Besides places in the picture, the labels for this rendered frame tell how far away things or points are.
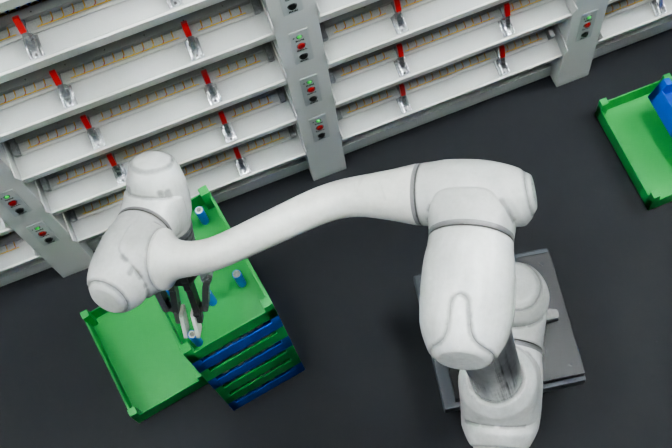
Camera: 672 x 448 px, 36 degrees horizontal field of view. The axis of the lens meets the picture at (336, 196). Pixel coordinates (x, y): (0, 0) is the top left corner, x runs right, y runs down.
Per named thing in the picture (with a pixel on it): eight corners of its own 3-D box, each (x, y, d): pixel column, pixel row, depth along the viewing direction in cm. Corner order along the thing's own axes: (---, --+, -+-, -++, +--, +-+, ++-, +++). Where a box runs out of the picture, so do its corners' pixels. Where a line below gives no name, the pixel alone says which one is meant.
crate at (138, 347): (211, 381, 257) (204, 374, 250) (138, 423, 255) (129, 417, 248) (158, 282, 269) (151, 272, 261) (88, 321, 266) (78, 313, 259)
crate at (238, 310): (278, 314, 212) (273, 303, 205) (191, 364, 210) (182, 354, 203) (213, 198, 224) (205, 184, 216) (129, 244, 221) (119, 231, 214)
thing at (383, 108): (559, 59, 269) (573, 46, 256) (340, 143, 265) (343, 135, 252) (529, -13, 271) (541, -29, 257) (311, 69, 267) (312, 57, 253)
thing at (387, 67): (567, 19, 252) (583, 4, 238) (334, 108, 248) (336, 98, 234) (535, -57, 253) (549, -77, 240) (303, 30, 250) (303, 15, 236)
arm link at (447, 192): (415, 145, 163) (407, 224, 158) (531, 140, 157) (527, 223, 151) (435, 181, 174) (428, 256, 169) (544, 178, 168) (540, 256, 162)
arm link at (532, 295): (540, 285, 231) (558, 249, 211) (536, 365, 224) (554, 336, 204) (467, 276, 232) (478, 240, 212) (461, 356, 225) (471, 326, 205)
